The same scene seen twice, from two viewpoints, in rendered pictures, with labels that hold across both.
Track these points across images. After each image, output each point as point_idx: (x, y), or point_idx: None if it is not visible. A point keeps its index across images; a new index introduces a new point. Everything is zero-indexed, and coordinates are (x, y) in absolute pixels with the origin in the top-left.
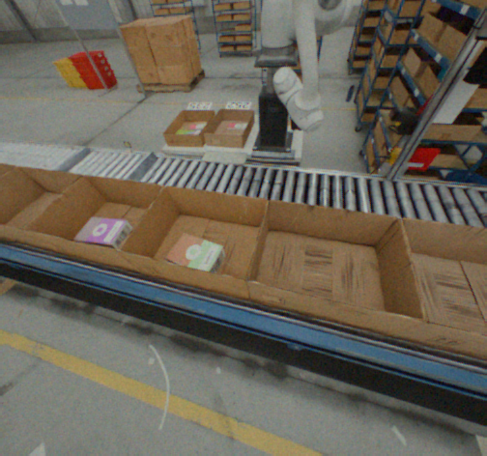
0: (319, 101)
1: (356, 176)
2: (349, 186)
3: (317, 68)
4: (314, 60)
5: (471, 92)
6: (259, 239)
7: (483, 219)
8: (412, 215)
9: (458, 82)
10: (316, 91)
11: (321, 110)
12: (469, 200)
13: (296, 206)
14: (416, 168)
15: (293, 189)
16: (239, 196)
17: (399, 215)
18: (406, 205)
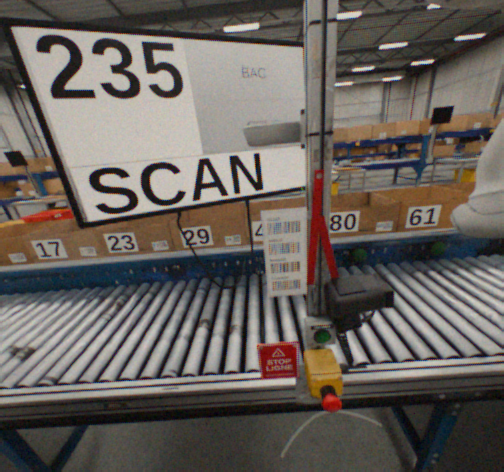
0: (473, 194)
1: (375, 364)
2: (371, 332)
3: (487, 146)
4: (492, 135)
5: (268, 245)
6: (381, 199)
7: (210, 322)
8: (285, 304)
9: (298, 227)
10: (476, 175)
11: (468, 209)
12: (202, 359)
13: (381, 206)
14: (277, 375)
15: (444, 317)
16: (421, 201)
17: (297, 302)
18: (290, 317)
